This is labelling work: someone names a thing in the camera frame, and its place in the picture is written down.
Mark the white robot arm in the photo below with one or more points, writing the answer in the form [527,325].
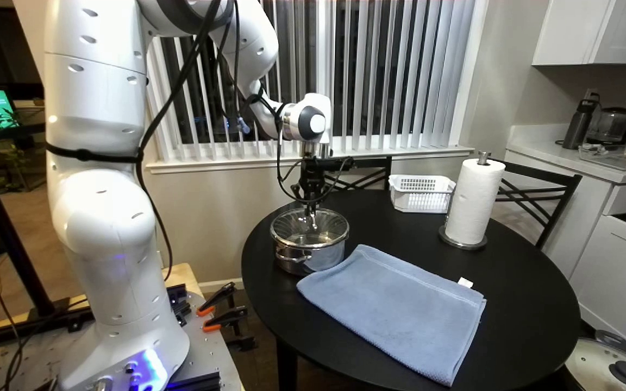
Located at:
[102,218]

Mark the robot mounting platform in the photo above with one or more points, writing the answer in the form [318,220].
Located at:
[205,349]

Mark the silver cooker black knob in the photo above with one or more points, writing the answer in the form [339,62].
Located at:
[614,365]

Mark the light blue cloth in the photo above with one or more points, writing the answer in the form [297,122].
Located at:
[400,312]

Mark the black countertop appliance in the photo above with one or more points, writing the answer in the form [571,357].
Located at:
[615,127]

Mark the black orange clamp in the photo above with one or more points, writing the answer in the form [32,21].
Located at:
[226,319]
[218,297]

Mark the black chair crossed back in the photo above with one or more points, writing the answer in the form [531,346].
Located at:
[537,192]
[359,177]

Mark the steel paper towel holder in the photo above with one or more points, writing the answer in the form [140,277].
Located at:
[461,245]

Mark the white plastic basket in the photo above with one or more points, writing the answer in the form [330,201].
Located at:
[421,195]

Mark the white wall cabinet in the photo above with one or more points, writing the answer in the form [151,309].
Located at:
[597,34]

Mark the black tripod stand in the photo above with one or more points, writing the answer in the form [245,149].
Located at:
[0,224]

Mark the dark water bottle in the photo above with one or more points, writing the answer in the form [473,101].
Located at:
[582,121]

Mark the white kitchen counter cabinet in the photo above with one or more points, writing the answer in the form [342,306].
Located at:
[618,239]

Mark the white paper towel roll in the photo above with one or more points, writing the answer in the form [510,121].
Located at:
[475,199]

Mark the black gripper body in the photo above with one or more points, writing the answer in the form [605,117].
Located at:
[315,175]

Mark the white vertical window blinds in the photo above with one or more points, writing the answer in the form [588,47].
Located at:
[400,72]

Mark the stainless steel pot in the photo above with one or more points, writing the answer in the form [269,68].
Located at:
[306,262]

